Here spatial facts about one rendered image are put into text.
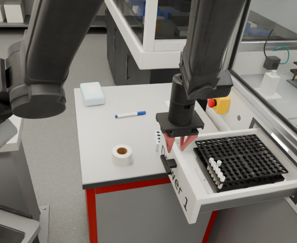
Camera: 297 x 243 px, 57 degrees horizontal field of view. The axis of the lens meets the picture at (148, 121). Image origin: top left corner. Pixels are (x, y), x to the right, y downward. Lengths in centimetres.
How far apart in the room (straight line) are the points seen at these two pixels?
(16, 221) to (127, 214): 65
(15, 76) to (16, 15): 404
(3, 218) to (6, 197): 87
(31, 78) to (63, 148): 184
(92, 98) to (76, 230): 82
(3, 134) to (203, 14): 40
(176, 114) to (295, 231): 55
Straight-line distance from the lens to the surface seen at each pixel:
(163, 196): 109
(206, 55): 43
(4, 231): 52
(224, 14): 35
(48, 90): 40
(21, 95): 42
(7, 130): 57
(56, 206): 185
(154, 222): 122
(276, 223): 105
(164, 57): 152
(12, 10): 447
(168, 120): 64
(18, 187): 135
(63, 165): 208
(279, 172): 89
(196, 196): 70
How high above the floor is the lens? 146
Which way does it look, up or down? 36 degrees down
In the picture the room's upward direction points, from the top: 6 degrees clockwise
